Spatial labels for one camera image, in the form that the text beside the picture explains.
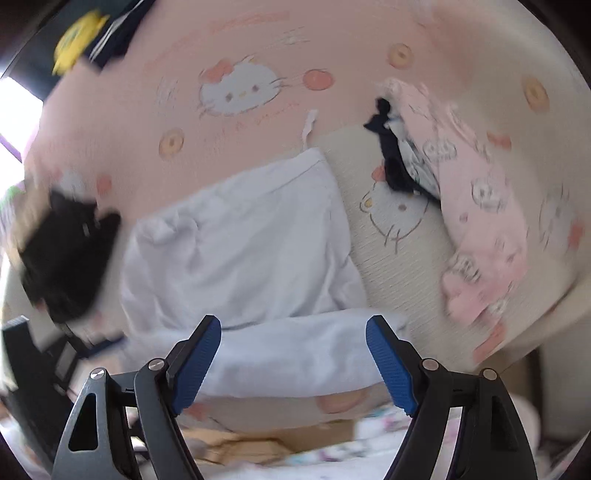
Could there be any pink cartoon print pajama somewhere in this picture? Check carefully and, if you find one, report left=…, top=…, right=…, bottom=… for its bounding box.
left=383, top=78, right=528, bottom=325

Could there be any white shirt navy trim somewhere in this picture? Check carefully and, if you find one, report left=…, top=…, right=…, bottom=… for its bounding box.
left=120, top=148, right=381, bottom=398

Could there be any navy garment under pajama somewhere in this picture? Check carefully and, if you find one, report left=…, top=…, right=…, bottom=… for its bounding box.
left=363, top=98, right=441, bottom=205

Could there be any pink cream Hello Kitty blanket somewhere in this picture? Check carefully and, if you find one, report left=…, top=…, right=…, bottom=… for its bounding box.
left=25, top=1, right=590, bottom=432

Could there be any dark teal curtain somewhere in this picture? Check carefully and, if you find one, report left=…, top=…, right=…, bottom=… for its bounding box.
left=2, top=1, right=126, bottom=101

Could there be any yellow plush toy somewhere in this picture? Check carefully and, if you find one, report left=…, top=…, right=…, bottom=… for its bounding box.
left=52, top=9, right=109, bottom=76

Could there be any navy white-striped folded garment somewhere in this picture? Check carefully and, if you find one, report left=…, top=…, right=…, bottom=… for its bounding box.
left=83, top=0, right=156, bottom=70

